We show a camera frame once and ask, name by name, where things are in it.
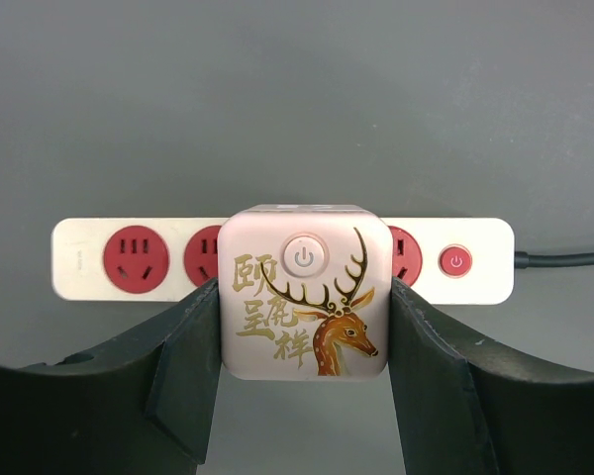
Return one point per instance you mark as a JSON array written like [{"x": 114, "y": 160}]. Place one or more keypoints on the pink cube adapter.
[{"x": 304, "y": 293}]

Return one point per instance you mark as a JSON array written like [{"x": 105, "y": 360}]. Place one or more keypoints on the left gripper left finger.
[{"x": 141, "y": 402}]

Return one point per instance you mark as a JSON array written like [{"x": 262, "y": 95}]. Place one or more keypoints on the beige red power strip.
[{"x": 447, "y": 261}]

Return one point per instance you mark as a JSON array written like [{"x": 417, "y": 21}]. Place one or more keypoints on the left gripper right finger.
[{"x": 466, "y": 403}]

